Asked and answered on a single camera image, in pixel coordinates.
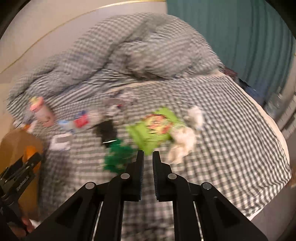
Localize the white rectangular case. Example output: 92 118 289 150
49 133 73 151

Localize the green wrapper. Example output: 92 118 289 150
103 139 135 174

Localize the blue tissue packet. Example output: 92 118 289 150
58 120 76 133

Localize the white tissue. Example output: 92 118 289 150
187 106 204 131
167 126 197 165

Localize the black small box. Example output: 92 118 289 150
93 120 117 148

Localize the clear plastic jar red label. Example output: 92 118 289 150
73 108 104 130

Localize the green wet wipes pack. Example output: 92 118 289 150
127 108 184 155

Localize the brown cardboard box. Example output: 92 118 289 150
1 129 44 220

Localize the pink kids water bottle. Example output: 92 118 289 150
30 96 55 127

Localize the grey gingham bed sheet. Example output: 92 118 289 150
40 75 291 240

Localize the grey gingham duvet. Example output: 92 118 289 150
6 13 223 120

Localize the teal curtain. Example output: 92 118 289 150
167 0 295 101

